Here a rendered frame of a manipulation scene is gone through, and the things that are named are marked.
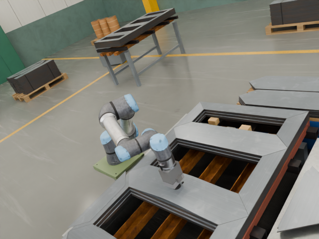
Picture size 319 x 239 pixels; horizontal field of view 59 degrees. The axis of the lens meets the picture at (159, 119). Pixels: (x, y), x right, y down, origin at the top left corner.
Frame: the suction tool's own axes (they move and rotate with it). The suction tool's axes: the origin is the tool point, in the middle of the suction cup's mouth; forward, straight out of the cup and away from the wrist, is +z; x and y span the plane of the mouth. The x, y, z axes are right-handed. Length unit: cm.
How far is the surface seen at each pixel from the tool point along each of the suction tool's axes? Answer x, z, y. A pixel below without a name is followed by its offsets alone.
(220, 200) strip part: -22.9, 0.6, 1.6
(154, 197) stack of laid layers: 9.2, 1.7, -8.9
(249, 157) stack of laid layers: -22.0, 3.1, 34.4
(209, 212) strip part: -21.6, 0.5, -6.0
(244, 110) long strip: -2, 1, 73
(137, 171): 31.4, 1.1, 2.2
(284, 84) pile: -14, 3, 109
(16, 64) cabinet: 924, 59, 290
